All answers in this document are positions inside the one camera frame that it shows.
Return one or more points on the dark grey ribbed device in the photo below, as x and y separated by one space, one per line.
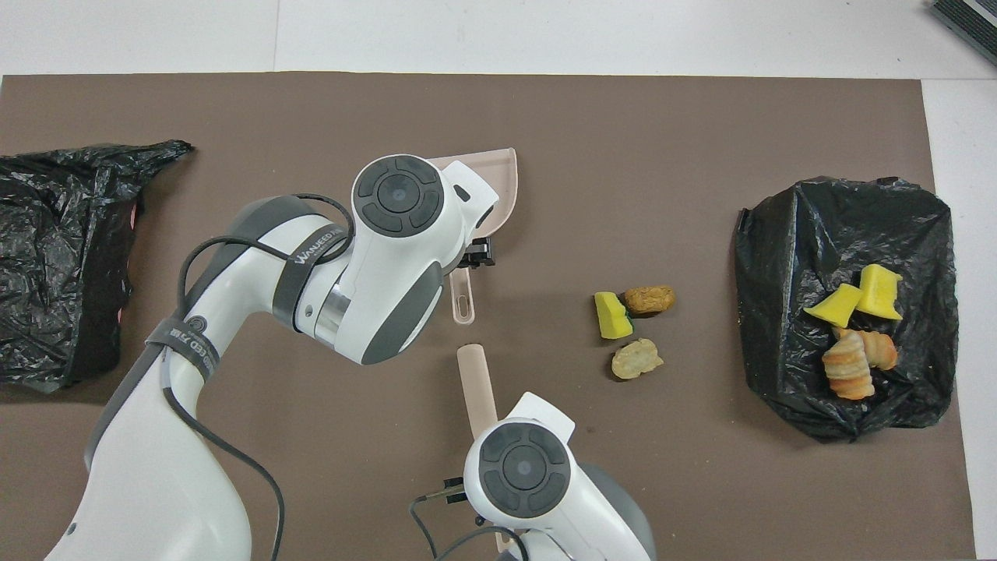
970 19

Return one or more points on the black bag over pink bin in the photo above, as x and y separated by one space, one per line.
62 234

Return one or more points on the beige plastic dustpan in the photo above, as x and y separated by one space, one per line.
508 187

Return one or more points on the striped croissant piece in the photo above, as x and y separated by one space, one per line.
884 351
847 366

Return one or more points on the large brown table mat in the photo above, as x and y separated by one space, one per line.
350 436

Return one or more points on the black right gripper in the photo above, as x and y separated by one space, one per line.
458 491

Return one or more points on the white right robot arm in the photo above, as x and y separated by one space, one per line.
584 514

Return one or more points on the pale bread piece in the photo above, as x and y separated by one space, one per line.
635 359

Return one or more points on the yellow sponge piece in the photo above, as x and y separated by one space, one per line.
880 292
833 306

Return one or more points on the beige hand brush black bristles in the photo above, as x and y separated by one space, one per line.
477 382

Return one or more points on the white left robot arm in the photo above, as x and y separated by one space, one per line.
374 273

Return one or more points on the yellow sponge with green layer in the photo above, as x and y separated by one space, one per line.
611 318

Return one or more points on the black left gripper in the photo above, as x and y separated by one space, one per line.
478 254

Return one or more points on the brown bread bun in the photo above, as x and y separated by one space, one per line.
650 299

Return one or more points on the black bag covered bin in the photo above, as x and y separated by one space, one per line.
779 273

